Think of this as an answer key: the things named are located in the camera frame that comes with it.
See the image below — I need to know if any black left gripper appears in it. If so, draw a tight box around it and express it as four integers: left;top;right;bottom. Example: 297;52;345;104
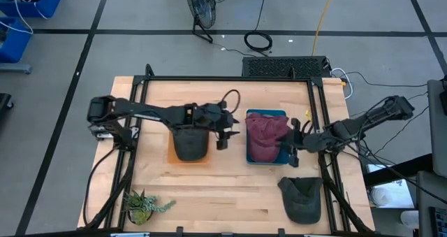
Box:
208;101;242;151

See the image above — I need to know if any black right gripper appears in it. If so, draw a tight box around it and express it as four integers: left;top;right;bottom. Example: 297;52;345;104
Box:
279;117;321;168

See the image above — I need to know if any maroon baseball cap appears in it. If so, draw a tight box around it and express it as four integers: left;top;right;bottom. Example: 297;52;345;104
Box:
244;111;291;164

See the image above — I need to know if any dark grey baseball cap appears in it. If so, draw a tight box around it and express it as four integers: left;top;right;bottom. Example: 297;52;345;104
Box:
277;176;324;226
172;127;210;162

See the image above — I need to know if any blue plastic bin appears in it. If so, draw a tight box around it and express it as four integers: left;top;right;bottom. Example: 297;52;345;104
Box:
245;108;291;166

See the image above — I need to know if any orange plastic bin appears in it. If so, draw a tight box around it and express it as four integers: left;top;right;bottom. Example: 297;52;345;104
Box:
166;130;212;166

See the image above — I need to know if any black perforated computer case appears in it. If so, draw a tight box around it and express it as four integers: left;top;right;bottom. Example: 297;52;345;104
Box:
242;55;332;80

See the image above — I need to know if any black beam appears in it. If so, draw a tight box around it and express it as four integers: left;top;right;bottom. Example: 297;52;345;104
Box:
362;152;434;189

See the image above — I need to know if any potted green succulent plant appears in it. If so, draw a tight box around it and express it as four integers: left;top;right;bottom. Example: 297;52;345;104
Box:
122;189;177;227

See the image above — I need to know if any black floor fan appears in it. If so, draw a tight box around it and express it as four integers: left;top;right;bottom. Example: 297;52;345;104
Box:
184;0;218;45

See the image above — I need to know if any grey desk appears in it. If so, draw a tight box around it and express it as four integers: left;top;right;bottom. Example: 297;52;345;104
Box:
415;170;447;237

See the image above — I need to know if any grey cabinet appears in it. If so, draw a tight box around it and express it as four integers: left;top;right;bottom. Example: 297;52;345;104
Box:
426;78;447;178

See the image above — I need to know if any blue storage crate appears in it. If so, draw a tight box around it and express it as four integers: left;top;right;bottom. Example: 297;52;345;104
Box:
0;18;33;64
0;0;64;20

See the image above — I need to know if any black equipment piece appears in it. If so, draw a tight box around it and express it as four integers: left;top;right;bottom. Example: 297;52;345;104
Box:
0;92;14;126

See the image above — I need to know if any white cable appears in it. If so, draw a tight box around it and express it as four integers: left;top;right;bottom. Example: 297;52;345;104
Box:
330;67;354;101

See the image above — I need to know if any long black cable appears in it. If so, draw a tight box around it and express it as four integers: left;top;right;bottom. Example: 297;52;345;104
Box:
243;0;274;53

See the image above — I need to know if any thin black floor cable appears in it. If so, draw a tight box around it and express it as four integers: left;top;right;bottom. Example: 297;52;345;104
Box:
340;71;429;89

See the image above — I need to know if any long yellow cable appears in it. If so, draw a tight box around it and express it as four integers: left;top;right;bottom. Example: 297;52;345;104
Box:
310;0;338;56

